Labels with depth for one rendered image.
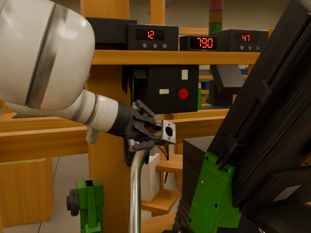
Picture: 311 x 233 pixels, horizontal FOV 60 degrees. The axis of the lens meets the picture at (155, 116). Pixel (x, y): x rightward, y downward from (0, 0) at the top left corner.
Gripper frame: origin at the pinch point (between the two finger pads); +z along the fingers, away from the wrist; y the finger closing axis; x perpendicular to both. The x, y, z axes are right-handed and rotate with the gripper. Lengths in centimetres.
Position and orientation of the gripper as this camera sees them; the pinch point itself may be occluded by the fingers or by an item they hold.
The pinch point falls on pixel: (160, 134)
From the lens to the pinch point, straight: 67.3
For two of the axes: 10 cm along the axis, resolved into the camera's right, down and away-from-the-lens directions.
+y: 0.2, -8.6, 5.1
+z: 8.1, 3.2, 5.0
